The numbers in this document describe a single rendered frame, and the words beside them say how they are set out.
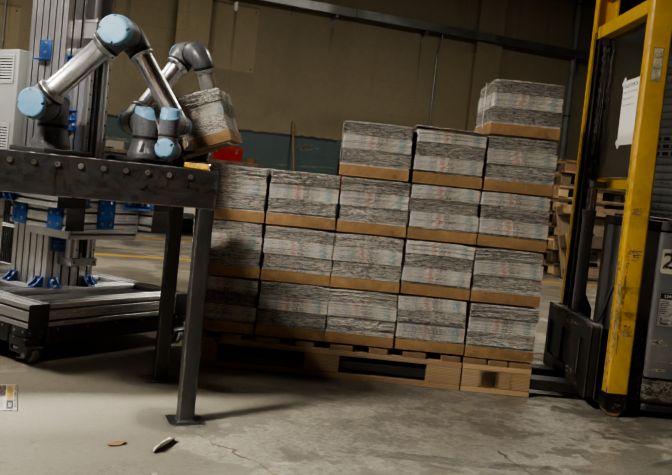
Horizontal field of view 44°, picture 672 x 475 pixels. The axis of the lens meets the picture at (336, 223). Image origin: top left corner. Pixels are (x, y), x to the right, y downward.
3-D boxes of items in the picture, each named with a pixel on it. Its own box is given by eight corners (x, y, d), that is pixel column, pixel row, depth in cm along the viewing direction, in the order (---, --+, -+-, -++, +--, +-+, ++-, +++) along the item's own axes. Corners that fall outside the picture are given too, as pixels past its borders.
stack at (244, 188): (194, 343, 377) (211, 162, 373) (447, 369, 379) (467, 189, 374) (178, 362, 338) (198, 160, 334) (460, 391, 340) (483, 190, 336)
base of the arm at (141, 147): (119, 155, 369) (121, 133, 368) (145, 158, 381) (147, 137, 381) (142, 158, 360) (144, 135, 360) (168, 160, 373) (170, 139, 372)
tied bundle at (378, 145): (338, 176, 373) (343, 125, 372) (402, 183, 373) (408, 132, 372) (337, 175, 336) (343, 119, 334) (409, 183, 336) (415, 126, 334)
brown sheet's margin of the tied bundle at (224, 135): (172, 159, 354) (170, 150, 354) (237, 141, 354) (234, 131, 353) (164, 157, 338) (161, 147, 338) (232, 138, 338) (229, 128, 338)
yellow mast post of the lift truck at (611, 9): (553, 352, 397) (597, -15, 388) (571, 354, 397) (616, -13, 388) (558, 356, 388) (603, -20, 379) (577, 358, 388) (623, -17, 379)
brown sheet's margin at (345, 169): (338, 174, 373) (339, 165, 373) (401, 181, 373) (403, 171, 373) (338, 174, 335) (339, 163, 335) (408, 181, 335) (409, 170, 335)
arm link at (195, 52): (213, 37, 381) (237, 139, 395) (201, 38, 389) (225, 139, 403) (192, 42, 374) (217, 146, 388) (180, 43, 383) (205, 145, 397)
